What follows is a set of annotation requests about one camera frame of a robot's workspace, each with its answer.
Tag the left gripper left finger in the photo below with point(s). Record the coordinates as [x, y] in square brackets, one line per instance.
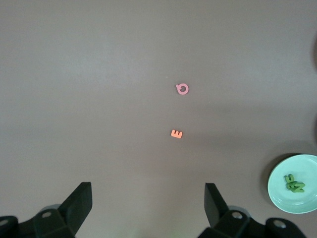
[79, 200]

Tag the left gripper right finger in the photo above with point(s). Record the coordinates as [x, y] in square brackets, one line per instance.
[213, 202]

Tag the green foam letter U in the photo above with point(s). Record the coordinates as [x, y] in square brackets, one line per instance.
[288, 178]

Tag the green foam letter N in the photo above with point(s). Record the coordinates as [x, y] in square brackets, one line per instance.
[298, 187]

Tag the orange foam letter E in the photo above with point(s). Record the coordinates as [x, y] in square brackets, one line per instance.
[176, 134]

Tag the green plate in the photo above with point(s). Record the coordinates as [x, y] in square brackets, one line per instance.
[297, 200]

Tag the pink foam letter Q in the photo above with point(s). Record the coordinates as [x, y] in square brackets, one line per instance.
[180, 91]

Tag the brown table mat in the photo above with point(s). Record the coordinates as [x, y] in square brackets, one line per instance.
[99, 74]

